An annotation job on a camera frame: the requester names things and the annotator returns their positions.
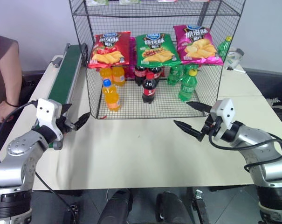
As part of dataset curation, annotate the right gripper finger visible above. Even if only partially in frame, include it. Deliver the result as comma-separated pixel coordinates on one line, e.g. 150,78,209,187
186,100,213,115
173,119,206,142

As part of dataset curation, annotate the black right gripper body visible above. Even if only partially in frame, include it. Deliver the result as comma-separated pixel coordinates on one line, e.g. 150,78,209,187
200,113,223,138

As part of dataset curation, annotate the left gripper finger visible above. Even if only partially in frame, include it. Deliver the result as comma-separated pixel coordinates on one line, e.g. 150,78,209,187
73,112,91,131
61,103,73,116

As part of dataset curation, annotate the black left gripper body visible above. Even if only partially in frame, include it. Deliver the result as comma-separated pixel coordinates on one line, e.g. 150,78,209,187
57,113,77,136

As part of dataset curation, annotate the green conveyor belt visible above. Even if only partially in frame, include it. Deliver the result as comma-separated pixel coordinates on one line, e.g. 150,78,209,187
46,43,88,150

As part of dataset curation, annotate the dark grey device with light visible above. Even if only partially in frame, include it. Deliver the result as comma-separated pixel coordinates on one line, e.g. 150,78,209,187
49,56,63,69

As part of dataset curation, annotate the person's hand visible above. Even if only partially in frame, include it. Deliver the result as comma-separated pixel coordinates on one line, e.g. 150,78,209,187
0,100,15,123

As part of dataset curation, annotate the green soda bottle yellow cap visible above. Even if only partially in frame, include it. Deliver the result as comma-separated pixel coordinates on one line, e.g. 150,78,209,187
217,35,233,62
166,65,185,86
178,68,199,102
184,64,200,75

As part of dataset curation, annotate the orange soda bottle blue cap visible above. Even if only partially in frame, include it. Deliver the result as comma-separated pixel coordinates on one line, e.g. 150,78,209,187
101,79,123,113

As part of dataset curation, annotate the white marker pen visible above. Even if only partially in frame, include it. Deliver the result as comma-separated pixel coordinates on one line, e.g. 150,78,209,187
226,66,247,74

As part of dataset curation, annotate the cola bottle red cap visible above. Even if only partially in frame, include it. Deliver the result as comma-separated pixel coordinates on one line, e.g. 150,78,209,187
141,72,159,105
149,66,164,81
134,66,148,87

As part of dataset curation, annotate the white grey device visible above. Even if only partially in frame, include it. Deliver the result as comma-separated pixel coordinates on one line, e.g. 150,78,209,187
225,48,245,69

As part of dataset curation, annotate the magenta chips bag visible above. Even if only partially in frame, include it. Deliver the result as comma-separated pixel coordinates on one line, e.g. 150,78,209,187
173,24,224,66

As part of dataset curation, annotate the black object beside table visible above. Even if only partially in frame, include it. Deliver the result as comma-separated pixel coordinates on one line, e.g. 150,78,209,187
265,96,282,132

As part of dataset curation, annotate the green chips bag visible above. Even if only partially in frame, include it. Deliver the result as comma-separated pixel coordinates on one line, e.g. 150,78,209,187
134,33,182,69

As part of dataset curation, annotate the red chips bag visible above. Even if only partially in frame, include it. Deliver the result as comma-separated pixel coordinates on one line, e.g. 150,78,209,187
87,30,131,69

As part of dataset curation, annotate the black table clamp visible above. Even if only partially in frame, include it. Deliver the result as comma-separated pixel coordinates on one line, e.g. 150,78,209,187
191,188,214,224

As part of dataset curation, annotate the person in brown shirt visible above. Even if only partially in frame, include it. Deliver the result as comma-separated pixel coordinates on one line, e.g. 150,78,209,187
0,32,24,150

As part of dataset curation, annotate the dark rounded shape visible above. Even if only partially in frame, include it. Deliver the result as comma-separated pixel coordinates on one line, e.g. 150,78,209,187
97,189,133,224
155,191,195,224

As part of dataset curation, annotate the pink snack bag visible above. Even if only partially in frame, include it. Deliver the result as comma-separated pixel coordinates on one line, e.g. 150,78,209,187
125,36,138,81

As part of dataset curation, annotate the green white snack packet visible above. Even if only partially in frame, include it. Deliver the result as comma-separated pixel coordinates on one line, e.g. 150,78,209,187
85,0,110,7

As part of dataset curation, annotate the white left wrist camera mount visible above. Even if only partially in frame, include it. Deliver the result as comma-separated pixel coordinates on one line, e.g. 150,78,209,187
31,98,64,151

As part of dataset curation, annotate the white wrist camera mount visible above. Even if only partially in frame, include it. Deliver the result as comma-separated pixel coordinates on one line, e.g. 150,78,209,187
209,98,235,141
31,98,64,151

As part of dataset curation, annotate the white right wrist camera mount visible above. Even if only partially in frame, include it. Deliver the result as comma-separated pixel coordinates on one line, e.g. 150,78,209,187
209,98,235,141

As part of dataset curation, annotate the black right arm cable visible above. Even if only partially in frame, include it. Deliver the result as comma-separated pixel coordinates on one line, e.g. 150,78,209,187
208,116,282,172

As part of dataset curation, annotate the black wire rack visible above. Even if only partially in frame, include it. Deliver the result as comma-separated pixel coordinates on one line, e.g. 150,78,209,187
68,0,247,120

